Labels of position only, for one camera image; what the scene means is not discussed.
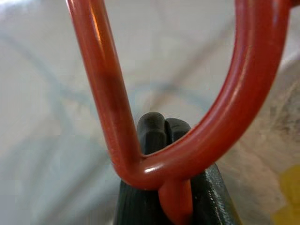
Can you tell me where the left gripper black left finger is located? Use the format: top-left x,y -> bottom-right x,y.
112,112 -> 170,225

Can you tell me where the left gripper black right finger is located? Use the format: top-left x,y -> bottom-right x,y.
165,117 -> 242,225

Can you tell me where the red plastic hanger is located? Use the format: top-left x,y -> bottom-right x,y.
66,0 -> 300,225

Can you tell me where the yellow shirt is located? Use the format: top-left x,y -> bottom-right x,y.
278,164 -> 300,225

